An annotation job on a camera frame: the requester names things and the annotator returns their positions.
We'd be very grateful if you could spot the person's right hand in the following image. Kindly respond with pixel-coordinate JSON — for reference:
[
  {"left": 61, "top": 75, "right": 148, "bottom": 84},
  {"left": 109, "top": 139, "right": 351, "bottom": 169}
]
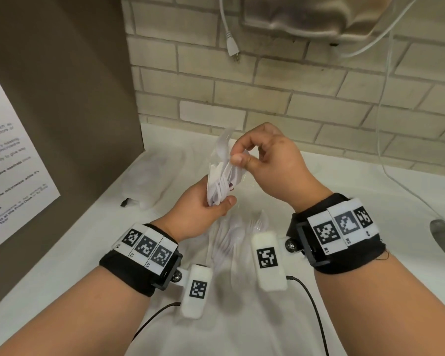
[{"left": 229, "top": 122, "right": 333, "bottom": 214}]

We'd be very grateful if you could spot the white power cord with plug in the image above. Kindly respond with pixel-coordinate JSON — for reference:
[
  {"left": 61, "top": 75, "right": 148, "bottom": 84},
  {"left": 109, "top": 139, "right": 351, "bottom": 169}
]
[{"left": 219, "top": 0, "right": 243, "bottom": 66}]

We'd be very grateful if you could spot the steel wall dispenser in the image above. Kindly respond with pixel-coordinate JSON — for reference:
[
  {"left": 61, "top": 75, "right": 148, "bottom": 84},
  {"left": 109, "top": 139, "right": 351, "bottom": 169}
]
[{"left": 241, "top": 0, "right": 400, "bottom": 47}]

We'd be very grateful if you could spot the clear plastic bag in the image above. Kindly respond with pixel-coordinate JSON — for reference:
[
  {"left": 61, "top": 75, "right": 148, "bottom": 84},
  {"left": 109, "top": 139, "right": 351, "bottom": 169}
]
[{"left": 120, "top": 148, "right": 188, "bottom": 210}]

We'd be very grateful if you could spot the brown partition panel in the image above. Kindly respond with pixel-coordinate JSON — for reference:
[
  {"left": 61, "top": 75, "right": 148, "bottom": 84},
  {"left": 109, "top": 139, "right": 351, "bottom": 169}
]
[{"left": 0, "top": 0, "right": 146, "bottom": 316}]

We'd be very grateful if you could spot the person's right forearm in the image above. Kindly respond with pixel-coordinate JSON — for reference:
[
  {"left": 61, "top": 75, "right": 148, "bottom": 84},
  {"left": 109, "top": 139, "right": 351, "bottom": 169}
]
[{"left": 313, "top": 251, "right": 445, "bottom": 356}]

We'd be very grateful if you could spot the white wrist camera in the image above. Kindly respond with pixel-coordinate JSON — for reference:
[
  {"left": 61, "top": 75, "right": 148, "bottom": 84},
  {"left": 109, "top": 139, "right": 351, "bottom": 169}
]
[
  {"left": 250, "top": 230, "right": 287, "bottom": 292},
  {"left": 180, "top": 264, "right": 213, "bottom": 319}
]

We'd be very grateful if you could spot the bundle of mixed white cutlery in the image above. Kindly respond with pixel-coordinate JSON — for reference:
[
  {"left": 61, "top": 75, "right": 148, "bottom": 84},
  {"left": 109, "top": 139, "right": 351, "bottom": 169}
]
[{"left": 206, "top": 128, "right": 251, "bottom": 208}]

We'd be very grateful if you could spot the pile of white plastic cutlery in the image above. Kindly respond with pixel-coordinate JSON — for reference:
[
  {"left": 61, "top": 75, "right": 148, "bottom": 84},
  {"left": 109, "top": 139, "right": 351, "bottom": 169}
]
[{"left": 207, "top": 210, "right": 272, "bottom": 280}]

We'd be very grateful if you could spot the person's left hand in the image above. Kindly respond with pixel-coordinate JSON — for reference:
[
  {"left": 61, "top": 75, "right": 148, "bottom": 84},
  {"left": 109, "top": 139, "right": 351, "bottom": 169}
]
[{"left": 158, "top": 178, "right": 238, "bottom": 243}]

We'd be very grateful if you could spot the white paper notice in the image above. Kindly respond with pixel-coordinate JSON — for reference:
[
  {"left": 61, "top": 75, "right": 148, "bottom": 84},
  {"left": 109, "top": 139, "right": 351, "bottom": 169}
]
[{"left": 0, "top": 55, "right": 62, "bottom": 259}]

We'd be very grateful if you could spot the black wristband with marker tags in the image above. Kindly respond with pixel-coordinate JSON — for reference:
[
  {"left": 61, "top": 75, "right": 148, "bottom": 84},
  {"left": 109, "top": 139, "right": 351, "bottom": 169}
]
[
  {"left": 285, "top": 192, "right": 389, "bottom": 275},
  {"left": 99, "top": 222, "right": 183, "bottom": 298}
]

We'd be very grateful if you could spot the thick white dispenser cord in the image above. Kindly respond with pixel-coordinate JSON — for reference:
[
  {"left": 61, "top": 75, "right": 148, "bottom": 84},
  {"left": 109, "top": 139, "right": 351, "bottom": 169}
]
[{"left": 332, "top": 0, "right": 422, "bottom": 59}]

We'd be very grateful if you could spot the black camera cable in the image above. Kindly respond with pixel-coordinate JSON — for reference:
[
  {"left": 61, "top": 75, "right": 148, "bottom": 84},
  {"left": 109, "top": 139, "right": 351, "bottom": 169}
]
[
  {"left": 132, "top": 302, "right": 183, "bottom": 346},
  {"left": 284, "top": 275, "right": 328, "bottom": 356}
]

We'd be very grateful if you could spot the person's left forearm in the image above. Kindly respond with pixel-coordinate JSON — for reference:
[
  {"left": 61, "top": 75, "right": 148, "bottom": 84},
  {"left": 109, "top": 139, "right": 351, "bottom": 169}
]
[{"left": 0, "top": 266, "right": 153, "bottom": 356}]

